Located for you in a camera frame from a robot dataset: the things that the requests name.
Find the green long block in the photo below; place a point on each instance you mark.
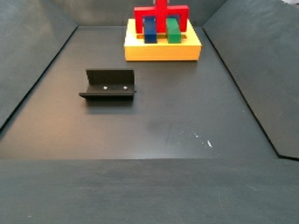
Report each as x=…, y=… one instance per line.
x=173, y=33

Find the red E-shaped block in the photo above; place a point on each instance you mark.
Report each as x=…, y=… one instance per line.
x=161, y=10

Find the black U-shaped holder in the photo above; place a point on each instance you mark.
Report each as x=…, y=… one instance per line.
x=109, y=83

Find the blue long block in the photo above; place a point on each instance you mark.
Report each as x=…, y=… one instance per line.
x=149, y=30

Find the yellow board base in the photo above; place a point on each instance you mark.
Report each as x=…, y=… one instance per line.
x=160, y=51

